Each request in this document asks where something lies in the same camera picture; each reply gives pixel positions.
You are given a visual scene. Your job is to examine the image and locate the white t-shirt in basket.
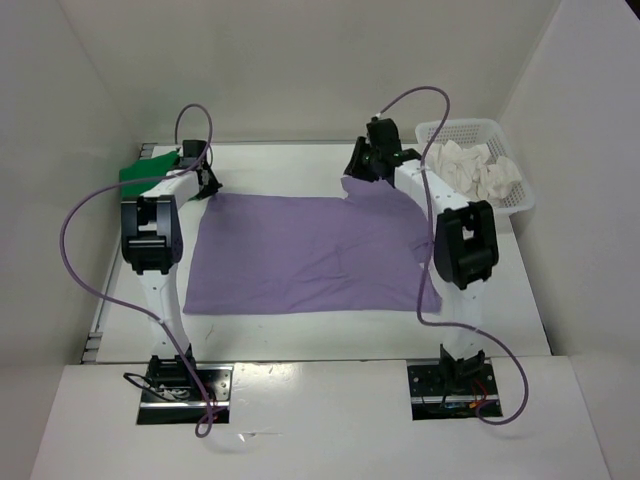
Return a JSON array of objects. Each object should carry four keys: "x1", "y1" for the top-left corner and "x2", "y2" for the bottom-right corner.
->
[{"x1": 426, "y1": 140, "x2": 522, "y2": 205}]

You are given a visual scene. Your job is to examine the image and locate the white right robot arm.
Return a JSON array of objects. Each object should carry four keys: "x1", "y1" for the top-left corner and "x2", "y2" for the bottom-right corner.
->
[{"x1": 345, "y1": 134, "x2": 499, "y2": 396}]

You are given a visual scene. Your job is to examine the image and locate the white plastic basket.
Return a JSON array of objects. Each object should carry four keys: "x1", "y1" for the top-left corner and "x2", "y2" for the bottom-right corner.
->
[{"x1": 415, "y1": 118, "x2": 535, "y2": 216}]

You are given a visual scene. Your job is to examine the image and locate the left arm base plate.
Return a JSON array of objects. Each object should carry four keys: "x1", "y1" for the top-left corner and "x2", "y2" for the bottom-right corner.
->
[{"x1": 137, "y1": 363, "x2": 235, "y2": 426}]

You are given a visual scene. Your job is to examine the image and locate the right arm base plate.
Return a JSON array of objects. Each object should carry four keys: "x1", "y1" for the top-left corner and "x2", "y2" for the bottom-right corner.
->
[{"x1": 406, "y1": 360, "x2": 503, "y2": 421}]

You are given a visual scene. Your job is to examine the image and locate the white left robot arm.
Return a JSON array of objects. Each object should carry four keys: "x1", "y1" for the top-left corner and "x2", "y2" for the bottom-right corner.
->
[{"x1": 121, "y1": 159, "x2": 221, "y2": 400}]

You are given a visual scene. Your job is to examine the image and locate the green t-shirt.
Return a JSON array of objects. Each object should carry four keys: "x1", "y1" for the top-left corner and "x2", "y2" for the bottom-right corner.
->
[{"x1": 119, "y1": 150, "x2": 179, "y2": 198}]

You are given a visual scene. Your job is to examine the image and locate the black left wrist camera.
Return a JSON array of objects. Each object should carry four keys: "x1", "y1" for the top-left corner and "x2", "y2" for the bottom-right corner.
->
[{"x1": 177, "y1": 140, "x2": 212, "y2": 171}]

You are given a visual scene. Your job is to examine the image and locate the purple t-shirt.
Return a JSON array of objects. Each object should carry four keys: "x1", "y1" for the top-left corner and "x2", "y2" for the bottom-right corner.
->
[{"x1": 183, "y1": 177, "x2": 442, "y2": 315}]

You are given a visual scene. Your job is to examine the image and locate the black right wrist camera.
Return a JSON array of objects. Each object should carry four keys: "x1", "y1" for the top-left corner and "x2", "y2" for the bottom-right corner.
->
[{"x1": 366, "y1": 117, "x2": 421, "y2": 162}]

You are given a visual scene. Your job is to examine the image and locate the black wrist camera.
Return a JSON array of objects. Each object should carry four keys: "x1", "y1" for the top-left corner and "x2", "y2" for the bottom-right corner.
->
[
  {"x1": 366, "y1": 117, "x2": 421, "y2": 162},
  {"x1": 177, "y1": 140, "x2": 212, "y2": 171}
]

